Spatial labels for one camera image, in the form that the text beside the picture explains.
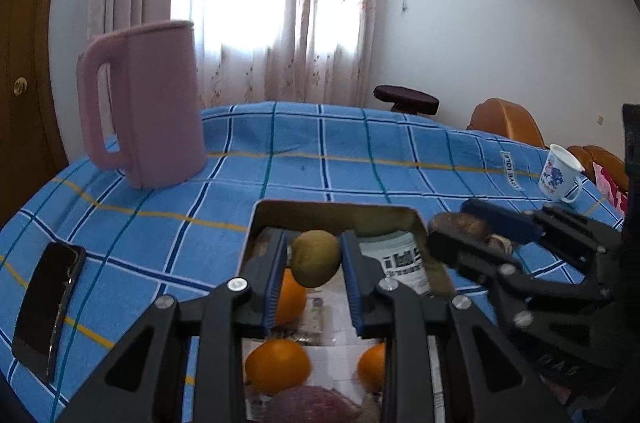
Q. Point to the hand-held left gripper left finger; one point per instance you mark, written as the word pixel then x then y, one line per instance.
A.
pixel 272 288

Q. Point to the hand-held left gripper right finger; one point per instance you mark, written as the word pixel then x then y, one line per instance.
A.
pixel 350 283

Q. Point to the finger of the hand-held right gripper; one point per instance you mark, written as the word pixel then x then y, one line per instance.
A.
pixel 505 218
pixel 465 255

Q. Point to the dark brown date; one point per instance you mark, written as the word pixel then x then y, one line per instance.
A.
pixel 460 225

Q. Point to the small brown kiwi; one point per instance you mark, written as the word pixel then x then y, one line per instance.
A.
pixel 315 258

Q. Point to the metal tin box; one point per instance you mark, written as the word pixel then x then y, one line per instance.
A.
pixel 330 215

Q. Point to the large orange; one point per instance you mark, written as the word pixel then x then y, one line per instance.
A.
pixel 277 365

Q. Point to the small orange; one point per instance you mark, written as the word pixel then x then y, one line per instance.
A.
pixel 373 368

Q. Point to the purple round fruit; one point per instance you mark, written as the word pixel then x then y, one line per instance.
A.
pixel 315 405

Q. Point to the printed paper sheet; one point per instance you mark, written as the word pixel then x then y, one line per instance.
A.
pixel 400 260

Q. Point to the white mug blue print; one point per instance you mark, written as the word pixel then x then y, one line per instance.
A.
pixel 557 175

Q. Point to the orange leather armchair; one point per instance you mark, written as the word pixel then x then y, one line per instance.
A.
pixel 505 120

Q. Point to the pink floral pillow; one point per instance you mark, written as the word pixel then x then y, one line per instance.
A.
pixel 615 190

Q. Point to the orange leather sofa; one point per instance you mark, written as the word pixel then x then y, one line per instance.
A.
pixel 600 155

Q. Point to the blue plaid tablecloth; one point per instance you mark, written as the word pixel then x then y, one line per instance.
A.
pixel 300 153

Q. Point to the dark round stool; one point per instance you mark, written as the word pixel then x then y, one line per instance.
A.
pixel 405 95

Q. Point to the pink electric kettle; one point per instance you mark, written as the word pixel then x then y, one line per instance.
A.
pixel 160 103

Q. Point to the black smartphone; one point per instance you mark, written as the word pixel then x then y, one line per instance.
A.
pixel 47 303

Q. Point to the sheer floral curtain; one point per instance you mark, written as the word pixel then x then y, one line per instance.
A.
pixel 280 3

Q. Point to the brass door knob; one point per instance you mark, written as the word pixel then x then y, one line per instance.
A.
pixel 20 86

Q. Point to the brown wooden door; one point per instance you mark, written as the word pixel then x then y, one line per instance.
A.
pixel 27 28

